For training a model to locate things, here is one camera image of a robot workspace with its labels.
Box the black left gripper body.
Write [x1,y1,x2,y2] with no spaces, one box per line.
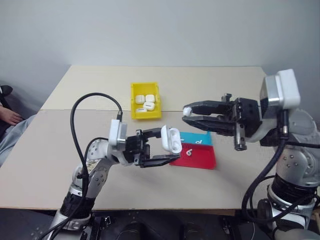
[124,133,151,168]

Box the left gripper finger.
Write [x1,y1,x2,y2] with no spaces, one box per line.
[139,154,182,169]
[136,127,164,140]

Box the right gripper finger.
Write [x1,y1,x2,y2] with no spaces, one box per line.
[181,115,237,137]
[183,99,236,117]

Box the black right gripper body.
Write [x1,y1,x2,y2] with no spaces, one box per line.
[232,96,263,152]

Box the yellow plastic bin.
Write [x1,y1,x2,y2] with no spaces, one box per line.
[130,81,163,121]

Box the bystander bare hand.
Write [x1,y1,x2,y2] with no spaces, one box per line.
[0,105,24,125]

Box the blue plastic tray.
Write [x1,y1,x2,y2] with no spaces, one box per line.
[179,131,214,147]

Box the red plastic tray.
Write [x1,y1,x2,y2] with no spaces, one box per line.
[169,142,217,171]

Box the dark rounded shape under table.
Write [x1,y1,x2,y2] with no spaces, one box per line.
[89,210,251,240]

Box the bystander grey trouser leg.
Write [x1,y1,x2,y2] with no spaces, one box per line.
[0,114,37,168]

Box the black shoe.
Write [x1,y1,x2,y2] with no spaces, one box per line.
[0,84,14,96]

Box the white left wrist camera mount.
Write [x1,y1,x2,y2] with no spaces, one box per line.
[107,119,131,167]

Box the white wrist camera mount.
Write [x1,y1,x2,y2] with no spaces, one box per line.
[246,68,302,144]
[107,119,131,167]

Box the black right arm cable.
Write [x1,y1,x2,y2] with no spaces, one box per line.
[240,109,289,224]

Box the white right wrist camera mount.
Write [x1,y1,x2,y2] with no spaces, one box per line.
[246,68,302,144]

